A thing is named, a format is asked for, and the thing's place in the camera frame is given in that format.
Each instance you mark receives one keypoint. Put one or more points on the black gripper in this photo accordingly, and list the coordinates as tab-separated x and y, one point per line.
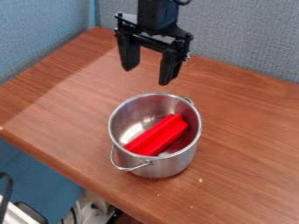
152	28

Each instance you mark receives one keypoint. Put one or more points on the red rectangular block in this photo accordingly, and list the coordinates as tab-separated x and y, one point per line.
159	136

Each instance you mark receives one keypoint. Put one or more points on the white striped bag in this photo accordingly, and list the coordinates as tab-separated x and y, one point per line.
19	213

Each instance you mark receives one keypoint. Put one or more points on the metal pot with handles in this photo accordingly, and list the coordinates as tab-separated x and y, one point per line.
132	118

